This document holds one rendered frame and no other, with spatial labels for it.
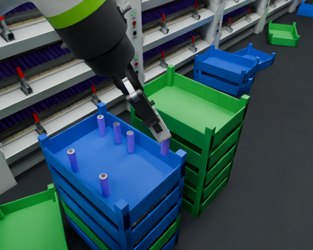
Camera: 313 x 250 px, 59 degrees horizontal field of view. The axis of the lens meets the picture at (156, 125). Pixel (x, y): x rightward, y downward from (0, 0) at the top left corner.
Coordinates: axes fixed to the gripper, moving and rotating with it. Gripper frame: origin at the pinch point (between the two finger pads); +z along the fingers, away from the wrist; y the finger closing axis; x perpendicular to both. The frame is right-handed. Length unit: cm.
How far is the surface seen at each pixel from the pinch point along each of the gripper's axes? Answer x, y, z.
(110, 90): 14, 69, 30
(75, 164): 22.0, 7.9, 5.2
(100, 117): 13.1, 19.3, 5.2
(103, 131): 14.8, 18.8, 9.3
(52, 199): 47, 26, 30
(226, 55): -51, 92, 65
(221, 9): -61, 108, 46
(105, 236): 24.8, -4.4, 19.3
